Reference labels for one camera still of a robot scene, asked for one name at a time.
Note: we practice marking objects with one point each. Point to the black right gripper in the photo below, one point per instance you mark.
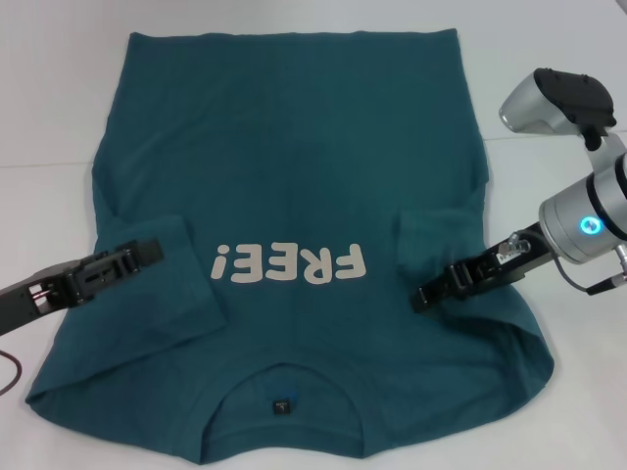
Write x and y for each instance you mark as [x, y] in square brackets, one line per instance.
[524, 262]

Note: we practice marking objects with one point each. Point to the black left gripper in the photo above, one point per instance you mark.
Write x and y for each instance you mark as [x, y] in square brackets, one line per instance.
[24, 306]

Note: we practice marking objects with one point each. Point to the teal t-shirt with FREE! print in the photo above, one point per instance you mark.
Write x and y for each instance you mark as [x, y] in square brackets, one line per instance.
[294, 147]

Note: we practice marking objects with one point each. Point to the clear plug on right gripper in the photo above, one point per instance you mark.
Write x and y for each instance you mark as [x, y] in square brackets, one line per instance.
[514, 245]

